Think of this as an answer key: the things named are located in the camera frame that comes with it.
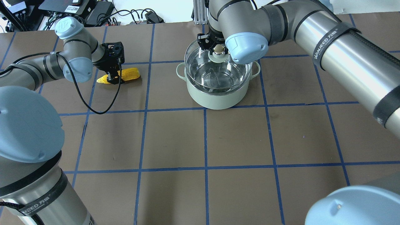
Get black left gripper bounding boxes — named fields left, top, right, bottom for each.
left=92, top=42, right=125, bottom=85

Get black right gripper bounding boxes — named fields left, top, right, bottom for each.
left=197, top=33, right=225, bottom=55

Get yellow corn cob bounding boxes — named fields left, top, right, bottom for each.
left=96, top=68, right=141, bottom=84

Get glass pot lid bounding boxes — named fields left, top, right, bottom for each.
left=184, top=40, right=253, bottom=95

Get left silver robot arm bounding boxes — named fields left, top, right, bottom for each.
left=0, top=17, right=124, bottom=225

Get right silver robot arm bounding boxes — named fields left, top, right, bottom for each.
left=194, top=0, right=400, bottom=225

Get pale green cooking pot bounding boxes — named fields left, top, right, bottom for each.
left=176, top=61, right=261, bottom=110

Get black power adapter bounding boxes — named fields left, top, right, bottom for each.
left=84, top=1, right=114, bottom=27

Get aluminium frame post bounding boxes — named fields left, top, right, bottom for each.
left=192, top=0, right=209, bottom=25

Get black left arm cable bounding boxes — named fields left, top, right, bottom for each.
left=0, top=52, right=123, bottom=114

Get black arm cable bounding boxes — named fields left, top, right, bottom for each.
left=312, top=0, right=400, bottom=63
left=0, top=52, right=123, bottom=114

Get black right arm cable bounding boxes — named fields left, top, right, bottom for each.
left=312, top=0, right=400, bottom=63

